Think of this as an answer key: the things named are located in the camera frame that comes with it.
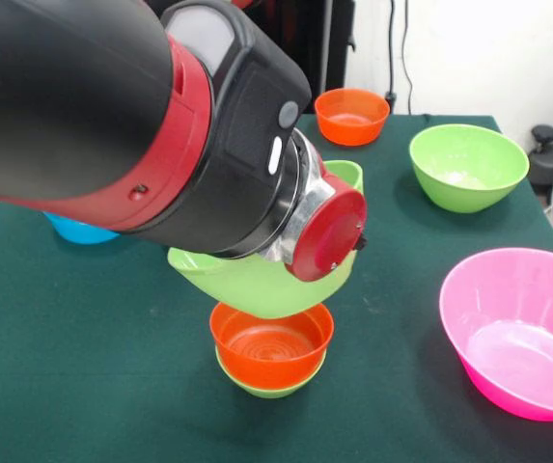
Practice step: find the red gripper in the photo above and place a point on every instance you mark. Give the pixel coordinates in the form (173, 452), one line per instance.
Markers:
(329, 236)

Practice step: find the large green bowl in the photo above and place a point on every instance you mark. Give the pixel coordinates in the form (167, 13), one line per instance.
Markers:
(257, 289)
(469, 164)

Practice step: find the small translucent orange bowl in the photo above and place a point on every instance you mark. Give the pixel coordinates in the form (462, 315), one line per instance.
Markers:
(353, 120)
(271, 357)

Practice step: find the small green bowl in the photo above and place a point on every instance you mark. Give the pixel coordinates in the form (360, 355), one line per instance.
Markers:
(271, 389)

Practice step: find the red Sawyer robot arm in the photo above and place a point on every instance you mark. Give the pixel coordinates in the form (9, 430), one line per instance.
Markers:
(88, 106)

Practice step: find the large pink bowl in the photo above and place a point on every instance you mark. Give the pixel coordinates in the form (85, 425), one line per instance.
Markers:
(512, 328)

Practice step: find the dark green table cloth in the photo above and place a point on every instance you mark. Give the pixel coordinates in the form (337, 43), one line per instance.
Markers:
(112, 362)

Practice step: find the light blue translucent bowl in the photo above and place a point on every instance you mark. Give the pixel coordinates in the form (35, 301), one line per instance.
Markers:
(83, 234)

